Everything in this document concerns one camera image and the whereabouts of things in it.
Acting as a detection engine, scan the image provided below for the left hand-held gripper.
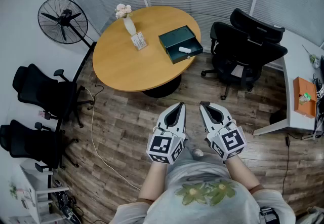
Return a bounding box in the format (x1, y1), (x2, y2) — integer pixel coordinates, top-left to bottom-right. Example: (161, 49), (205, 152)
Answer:
(146, 102), (187, 165)

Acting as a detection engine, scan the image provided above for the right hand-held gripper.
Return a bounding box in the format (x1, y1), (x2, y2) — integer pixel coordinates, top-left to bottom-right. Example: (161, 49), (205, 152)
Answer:
(199, 101), (248, 165)

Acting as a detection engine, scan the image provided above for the dark green plastic tray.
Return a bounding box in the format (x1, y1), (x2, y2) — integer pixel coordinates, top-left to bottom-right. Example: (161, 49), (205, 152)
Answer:
(158, 24), (204, 65)

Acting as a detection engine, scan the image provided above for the person's right forearm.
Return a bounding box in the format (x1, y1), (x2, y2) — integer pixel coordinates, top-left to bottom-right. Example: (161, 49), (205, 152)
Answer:
(224, 155), (264, 192)

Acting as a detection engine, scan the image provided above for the person's left forearm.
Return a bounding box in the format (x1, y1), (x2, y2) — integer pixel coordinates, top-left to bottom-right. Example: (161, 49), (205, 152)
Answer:
(138, 161), (168, 203)

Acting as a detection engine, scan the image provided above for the orange box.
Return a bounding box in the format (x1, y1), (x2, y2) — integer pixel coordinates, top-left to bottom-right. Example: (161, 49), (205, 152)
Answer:
(293, 77), (317, 119)

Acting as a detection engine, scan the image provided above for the black office chair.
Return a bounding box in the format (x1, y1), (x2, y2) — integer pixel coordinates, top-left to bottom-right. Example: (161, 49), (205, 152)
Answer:
(229, 8), (286, 44)
(0, 119), (79, 171)
(201, 22), (288, 100)
(12, 63), (95, 129)

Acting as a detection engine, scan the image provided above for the small green carton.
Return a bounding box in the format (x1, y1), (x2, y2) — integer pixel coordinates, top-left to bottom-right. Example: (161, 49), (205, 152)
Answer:
(298, 92), (312, 106)

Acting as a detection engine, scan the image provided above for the white desk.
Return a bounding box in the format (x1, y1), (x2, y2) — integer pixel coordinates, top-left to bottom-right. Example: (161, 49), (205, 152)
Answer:
(253, 31), (324, 136)

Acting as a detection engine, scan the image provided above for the person's grey flower-print shirt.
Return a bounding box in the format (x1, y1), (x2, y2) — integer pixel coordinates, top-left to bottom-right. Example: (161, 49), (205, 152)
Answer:
(109, 141), (297, 224)

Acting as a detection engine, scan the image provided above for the white ribbed vase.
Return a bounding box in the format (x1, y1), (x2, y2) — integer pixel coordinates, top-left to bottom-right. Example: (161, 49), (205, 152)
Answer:
(123, 16), (137, 36)

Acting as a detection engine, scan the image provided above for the artificial flower sprig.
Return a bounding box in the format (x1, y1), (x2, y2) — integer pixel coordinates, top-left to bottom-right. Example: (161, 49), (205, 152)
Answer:
(301, 44), (320, 69)

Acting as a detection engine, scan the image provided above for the pink flower bouquet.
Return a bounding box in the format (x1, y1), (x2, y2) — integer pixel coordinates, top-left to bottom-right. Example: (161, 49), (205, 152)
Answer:
(115, 4), (133, 19)

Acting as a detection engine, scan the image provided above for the black standing fan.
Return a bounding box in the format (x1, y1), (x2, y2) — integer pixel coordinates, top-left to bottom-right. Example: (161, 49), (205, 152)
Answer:
(37, 0), (98, 50)

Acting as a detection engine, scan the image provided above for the white shelf unit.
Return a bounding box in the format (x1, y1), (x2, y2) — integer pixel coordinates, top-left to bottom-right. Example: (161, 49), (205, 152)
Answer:
(19, 164), (70, 224)

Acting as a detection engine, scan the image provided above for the small green plant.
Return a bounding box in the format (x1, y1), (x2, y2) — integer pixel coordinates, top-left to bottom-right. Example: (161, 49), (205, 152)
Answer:
(9, 182), (19, 200)

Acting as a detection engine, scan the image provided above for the black table pedestal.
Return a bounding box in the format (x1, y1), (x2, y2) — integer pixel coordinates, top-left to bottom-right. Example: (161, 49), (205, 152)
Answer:
(142, 73), (182, 98)

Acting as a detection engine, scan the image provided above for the black floor cable with adapter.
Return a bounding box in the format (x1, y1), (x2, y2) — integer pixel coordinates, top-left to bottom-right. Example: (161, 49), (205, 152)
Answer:
(281, 133), (304, 200)

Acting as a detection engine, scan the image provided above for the thin black floor cable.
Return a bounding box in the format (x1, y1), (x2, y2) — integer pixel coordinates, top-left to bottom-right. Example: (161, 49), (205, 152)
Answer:
(93, 76), (104, 100)

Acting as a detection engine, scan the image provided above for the white floor cable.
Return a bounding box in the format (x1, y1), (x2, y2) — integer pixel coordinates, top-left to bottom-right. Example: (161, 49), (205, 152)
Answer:
(85, 87), (141, 191)

